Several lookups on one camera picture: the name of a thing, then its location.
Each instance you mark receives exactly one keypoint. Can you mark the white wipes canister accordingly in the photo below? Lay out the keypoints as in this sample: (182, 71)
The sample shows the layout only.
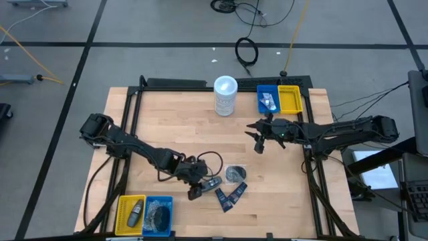
(226, 100)

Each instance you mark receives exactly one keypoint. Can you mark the dark blue DSC sachet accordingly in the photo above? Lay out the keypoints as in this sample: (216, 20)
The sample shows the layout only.
(223, 200)
(238, 193)

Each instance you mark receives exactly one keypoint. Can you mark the black keyboard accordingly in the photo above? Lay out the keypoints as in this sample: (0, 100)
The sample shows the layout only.
(418, 201)

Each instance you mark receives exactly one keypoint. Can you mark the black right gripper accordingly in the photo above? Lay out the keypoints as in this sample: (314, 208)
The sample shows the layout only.
(279, 130)

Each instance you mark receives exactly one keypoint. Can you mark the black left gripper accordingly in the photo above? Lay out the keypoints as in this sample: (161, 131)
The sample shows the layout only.
(194, 170)

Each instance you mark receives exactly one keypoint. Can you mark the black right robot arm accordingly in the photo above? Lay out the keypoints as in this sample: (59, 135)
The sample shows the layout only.
(351, 132)

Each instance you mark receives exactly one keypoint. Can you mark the white sheet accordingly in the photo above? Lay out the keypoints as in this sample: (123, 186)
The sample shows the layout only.
(374, 174)

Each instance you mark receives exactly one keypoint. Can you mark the black caster base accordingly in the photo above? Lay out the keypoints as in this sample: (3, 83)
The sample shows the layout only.
(5, 112)

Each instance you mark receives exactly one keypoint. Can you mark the black diagonal support bar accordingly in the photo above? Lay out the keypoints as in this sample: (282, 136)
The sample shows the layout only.
(394, 152)

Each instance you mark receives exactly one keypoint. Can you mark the white purple travel tube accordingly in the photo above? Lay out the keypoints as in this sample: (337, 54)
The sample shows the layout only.
(266, 97)

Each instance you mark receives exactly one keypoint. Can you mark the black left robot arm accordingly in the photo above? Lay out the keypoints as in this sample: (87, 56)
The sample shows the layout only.
(133, 145)

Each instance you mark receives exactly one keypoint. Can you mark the blue plastic basket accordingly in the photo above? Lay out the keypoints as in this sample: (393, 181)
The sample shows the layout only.
(261, 89)
(167, 201)

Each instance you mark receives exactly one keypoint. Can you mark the grey equipment cart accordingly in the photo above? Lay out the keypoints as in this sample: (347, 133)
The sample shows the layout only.
(419, 110)

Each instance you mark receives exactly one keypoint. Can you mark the black aluminium table frame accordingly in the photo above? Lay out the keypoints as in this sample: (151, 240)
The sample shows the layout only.
(133, 90)

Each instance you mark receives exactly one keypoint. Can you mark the grey floor base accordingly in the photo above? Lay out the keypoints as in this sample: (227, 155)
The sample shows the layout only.
(36, 2)
(16, 79)

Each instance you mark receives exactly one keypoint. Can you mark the bagged black round sponge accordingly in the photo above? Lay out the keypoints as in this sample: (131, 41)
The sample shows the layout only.
(164, 219)
(235, 173)

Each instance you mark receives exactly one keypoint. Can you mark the yellow plastic basket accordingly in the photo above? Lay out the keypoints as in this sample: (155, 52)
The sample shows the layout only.
(121, 214)
(290, 98)

